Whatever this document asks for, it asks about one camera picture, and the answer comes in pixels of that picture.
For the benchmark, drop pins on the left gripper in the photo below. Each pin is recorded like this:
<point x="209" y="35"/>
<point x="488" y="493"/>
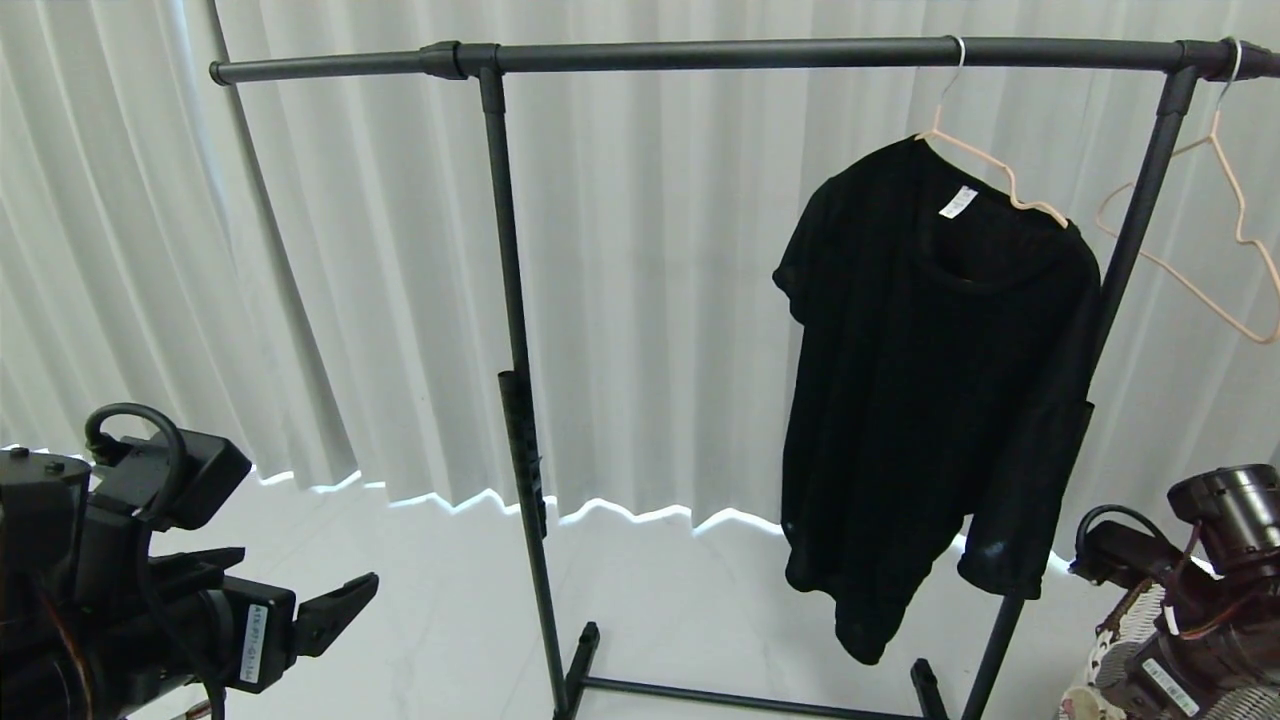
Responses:
<point x="200" y="640"/>

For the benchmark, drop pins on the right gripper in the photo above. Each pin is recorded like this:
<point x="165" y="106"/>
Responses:
<point x="1230" y="670"/>

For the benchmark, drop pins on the black t-shirt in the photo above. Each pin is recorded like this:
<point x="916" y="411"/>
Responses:
<point x="920" y="400"/>

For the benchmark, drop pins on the pink clothes hanger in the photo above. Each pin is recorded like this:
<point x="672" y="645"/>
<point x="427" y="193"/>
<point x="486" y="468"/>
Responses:
<point x="985" y="158"/>
<point x="1227" y="180"/>

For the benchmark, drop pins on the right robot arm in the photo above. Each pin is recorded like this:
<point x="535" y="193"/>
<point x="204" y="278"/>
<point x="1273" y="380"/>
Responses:
<point x="1235" y="510"/>

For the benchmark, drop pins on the black clothes rack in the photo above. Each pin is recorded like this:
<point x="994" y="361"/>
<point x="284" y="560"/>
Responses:
<point x="800" y="55"/>

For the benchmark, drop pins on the white curtain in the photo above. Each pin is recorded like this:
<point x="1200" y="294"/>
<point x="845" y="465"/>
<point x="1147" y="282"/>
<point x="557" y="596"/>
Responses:
<point x="650" y="300"/>

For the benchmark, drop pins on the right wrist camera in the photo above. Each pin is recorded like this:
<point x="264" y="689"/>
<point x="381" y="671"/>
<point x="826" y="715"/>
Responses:
<point x="1120" y="555"/>

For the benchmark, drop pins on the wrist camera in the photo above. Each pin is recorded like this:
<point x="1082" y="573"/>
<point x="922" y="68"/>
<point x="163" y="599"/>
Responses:
<point x="1120" y="555"/>
<point x="200" y="475"/>

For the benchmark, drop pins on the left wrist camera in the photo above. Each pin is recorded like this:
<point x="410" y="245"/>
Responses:
<point x="200" y="475"/>

